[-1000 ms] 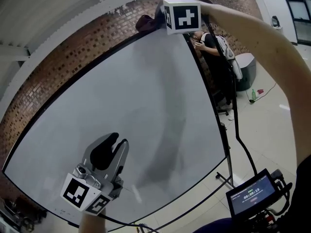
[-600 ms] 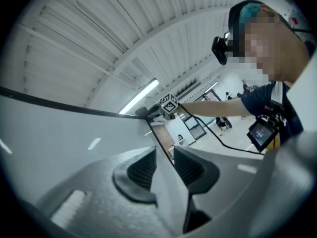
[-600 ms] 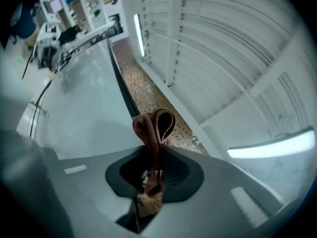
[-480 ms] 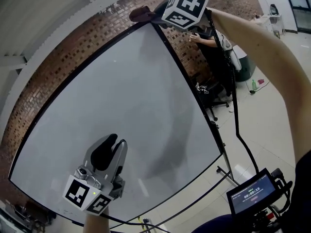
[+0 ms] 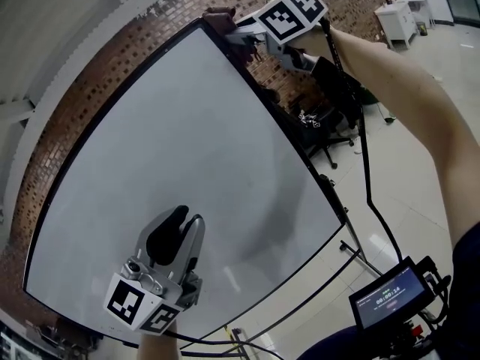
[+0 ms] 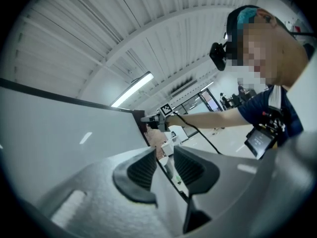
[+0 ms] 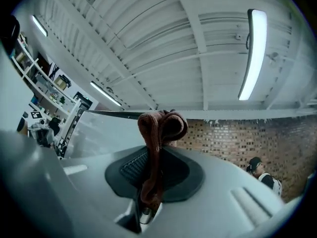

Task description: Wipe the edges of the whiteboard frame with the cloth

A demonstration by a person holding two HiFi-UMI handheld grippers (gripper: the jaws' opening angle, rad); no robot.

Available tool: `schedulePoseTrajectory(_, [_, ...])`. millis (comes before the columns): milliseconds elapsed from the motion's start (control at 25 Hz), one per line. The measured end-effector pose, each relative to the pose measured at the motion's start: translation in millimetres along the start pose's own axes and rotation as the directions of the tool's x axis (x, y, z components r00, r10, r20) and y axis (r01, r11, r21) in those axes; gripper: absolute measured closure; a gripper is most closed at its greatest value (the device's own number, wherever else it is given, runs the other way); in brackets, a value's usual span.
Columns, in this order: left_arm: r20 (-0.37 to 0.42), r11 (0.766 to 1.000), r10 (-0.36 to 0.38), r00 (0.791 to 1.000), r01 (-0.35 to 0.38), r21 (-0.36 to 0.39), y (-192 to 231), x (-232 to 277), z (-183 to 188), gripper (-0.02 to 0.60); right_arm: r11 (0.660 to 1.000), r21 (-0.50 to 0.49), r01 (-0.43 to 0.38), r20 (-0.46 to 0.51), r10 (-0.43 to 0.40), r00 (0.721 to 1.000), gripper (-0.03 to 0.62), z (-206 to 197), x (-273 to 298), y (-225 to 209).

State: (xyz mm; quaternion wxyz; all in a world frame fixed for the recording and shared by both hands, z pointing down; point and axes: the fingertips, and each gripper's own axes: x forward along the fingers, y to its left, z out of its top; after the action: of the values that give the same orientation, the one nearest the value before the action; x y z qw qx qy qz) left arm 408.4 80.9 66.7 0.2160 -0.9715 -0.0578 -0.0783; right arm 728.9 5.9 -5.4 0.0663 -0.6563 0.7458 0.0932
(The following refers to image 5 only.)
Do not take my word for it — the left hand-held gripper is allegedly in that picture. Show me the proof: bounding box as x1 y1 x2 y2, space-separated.
103 206 206 335

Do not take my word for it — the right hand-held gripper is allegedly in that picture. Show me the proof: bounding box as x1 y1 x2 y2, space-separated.
226 0 329 74

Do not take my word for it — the brown wiping cloth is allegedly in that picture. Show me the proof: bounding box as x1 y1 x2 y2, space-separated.
202 6 239 33

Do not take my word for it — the large white whiteboard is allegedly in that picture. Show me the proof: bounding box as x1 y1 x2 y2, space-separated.
22 16 346 348

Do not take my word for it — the person's right forearm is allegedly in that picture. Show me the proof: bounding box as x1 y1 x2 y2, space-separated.
288 23 480 247

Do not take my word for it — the person's left forearm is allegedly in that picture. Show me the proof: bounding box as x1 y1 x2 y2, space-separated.
138 319 181 360

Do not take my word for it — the spare hand-held gripper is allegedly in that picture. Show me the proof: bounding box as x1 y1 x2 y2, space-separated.
298 110 322 129

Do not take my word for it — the black office chair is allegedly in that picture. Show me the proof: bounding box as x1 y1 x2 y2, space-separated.
295 99 356 170

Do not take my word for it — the white cabinet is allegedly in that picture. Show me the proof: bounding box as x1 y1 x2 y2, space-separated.
373 0 431 50

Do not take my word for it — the black chest monitor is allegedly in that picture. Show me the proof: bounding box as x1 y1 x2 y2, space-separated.
348 255 438 332

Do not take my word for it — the person's navy shirt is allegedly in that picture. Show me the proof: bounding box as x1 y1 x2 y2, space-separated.
295 221 480 360

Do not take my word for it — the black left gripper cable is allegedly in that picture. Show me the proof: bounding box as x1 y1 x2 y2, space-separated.
164 328 286 360

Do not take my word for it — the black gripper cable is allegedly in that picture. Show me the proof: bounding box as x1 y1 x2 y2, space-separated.
164 328 286 360
320 16 406 262

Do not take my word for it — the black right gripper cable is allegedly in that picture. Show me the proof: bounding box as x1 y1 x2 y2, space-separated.
320 16 406 262

